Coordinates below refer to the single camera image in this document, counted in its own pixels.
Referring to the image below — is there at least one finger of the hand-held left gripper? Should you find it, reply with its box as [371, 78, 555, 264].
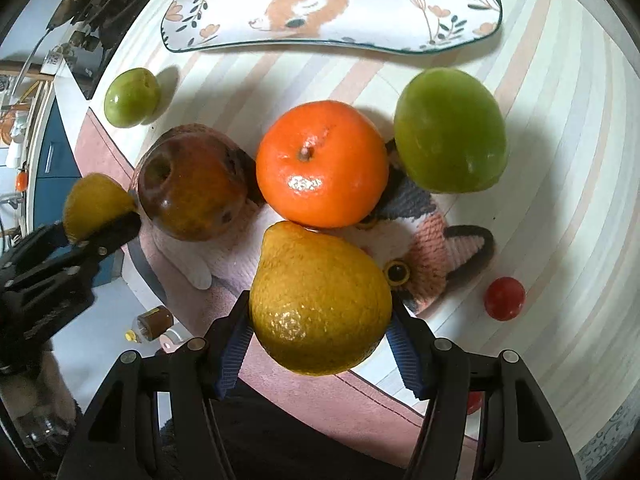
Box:
[17, 221, 68, 262]
[65, 211, 142, 272]

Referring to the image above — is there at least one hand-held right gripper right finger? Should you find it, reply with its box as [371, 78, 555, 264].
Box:
[385, 297, 583, 480]

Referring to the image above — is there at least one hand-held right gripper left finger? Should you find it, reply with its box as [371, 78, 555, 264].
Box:
[57, 290, 256, 480]

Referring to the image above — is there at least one yellow lemon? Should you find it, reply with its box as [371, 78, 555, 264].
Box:
[62, 173, 138, 246]

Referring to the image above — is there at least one dark red apple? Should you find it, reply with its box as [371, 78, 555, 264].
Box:
[137, 125, 251, 241]

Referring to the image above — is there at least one large yellow pear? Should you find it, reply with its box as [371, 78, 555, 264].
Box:
[248, 221, 393, 376]

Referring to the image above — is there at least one small green plum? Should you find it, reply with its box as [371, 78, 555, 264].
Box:
[104, 68, 162, 128]

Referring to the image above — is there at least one large orange mandarin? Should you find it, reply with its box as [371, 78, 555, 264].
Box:
[256, 100, 390, 229]

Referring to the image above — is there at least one large green plum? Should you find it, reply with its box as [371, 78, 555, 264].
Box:
[393, 67, 509, 195]

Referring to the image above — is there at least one floral printed plate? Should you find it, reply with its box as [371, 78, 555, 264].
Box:
[160, 0, 502, 54]

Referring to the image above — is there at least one person's left forearm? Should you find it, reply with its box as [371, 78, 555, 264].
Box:
[0, 350, 73, 423]

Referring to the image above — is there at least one brown capped bottle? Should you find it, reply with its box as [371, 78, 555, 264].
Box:
[137, 305, 174, 343]

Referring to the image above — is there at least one blue cabinet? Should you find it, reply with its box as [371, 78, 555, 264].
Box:
[30, 92, 126, 288]

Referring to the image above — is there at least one striped cat print mat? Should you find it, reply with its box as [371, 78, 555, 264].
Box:
[75, 0, 636, 466]

